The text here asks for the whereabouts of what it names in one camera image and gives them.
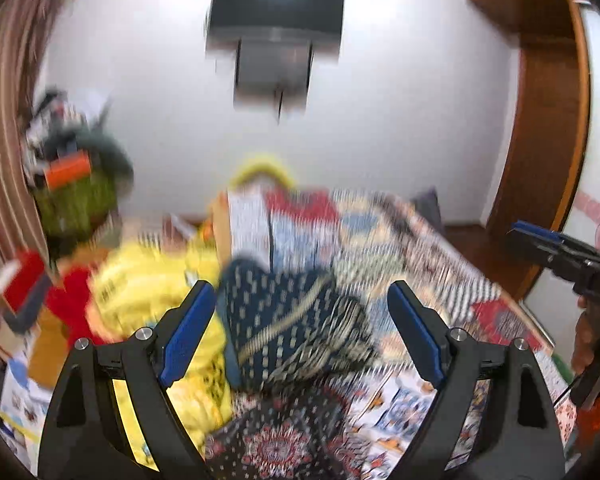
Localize grey pillow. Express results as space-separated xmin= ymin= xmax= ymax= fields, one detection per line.
xmin=411 ymin=187 xmax=447 ymax=228

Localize orange cloth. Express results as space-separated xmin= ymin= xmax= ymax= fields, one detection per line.
xmin=575 ymin=395 xmax=600 ymax=461

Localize grey television wall mount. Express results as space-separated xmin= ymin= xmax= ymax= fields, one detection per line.
xmin=232 ymin=40 xmax=313 ymax=116

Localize black wall television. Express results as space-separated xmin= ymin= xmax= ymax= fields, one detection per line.
xmin=205 ymin=0 xmax=346 ymax=56

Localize red cloth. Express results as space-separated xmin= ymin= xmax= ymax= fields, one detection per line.
xmin=45 ymin=266 xmax=103 ymax=346

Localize dark green cloth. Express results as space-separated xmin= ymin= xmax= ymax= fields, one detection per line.
xmin=55 ymin=127 xmax=136 ymax=188

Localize patchwork printed bedspread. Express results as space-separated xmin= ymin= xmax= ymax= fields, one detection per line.
xmin=200 ymin=187 xmax=578 ymax=480

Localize green bag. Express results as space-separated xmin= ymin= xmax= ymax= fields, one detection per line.
xmin=32 ymin=160 xmax=131 ymax=241

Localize person's right hand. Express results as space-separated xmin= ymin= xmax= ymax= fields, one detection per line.
xmin=571 ymin=296 xmax=600 ymax=375

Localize pink wall stickers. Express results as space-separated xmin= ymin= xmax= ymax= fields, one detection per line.
xmin=575 ymin=192 xmax=600 ymax=252

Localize yellow ring toy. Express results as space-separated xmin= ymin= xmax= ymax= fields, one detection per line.
xmin=228 ymin=155 xmax=298 ymax=193

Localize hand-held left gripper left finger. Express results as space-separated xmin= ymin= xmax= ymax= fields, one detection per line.
xmin=36 ymin=280 xmax=216 ymax=480

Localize navy patterned garment gold trim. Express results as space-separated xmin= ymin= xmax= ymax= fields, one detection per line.
xmin=217 ymin=257 xmax=381 ymax=393

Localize yellow printed garment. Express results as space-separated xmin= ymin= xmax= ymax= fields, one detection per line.
xmin=87 ymin=240 xmax=236 ymax=471

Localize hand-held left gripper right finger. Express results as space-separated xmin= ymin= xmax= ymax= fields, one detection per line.
xmin=386 ymin=281 xmax=567 ymax=480

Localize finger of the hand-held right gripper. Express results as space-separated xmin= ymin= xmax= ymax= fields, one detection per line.
xmin=504 ymin=229 xmax=578 ymax=281
xmin=511 ymin=220 xmax=600 ymax=262

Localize brown cardboard box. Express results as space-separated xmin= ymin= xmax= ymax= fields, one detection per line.
xmin=30 ymin=320 xmax=81 ymax=391

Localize wooden door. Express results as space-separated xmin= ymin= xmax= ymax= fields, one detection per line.
xmin=464 ymin=0 xmax=595 ymax=301

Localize white printed box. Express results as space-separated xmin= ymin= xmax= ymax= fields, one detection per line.
xmin=0 ymin=350 xmax=56 ymax=461

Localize red box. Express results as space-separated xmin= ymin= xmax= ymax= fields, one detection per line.
xmin=0 ymin=251 xmax=53 ymax=333

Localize striped curtain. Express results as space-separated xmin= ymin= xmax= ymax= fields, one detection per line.
xmin=0 ymin=0 xmax=78 ymax=271

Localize orange box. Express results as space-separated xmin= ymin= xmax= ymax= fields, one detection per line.
xmin=44 ymin=152 xmax=92 ymax=192

